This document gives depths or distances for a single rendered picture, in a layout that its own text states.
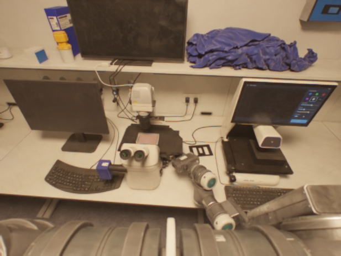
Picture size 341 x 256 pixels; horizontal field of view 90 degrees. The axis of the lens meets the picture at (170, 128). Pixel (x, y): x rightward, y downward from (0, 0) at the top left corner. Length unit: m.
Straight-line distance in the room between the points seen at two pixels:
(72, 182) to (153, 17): 1.10
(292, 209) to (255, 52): 1.00
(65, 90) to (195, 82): 0.92
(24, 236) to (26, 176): 1.14
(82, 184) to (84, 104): 0.47
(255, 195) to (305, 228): 0.86
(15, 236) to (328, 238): 0.37
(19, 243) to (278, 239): 0.30
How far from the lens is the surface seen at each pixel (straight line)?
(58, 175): 1.30
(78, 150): 1.40
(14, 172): 1.51
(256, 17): 1.54
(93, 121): 1.17
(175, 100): 1.53
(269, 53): 1.27
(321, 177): 1.50
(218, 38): 1.28
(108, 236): 0.26
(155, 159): 0.89
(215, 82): 1.48
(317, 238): 0.31
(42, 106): 1.29
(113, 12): 1.27
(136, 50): 1.26
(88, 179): 1.19
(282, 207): 0.38
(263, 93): 0.99
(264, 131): 1.08
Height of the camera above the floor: 1.68
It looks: 40 degrees down
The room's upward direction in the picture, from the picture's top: 1 degrees clockwise
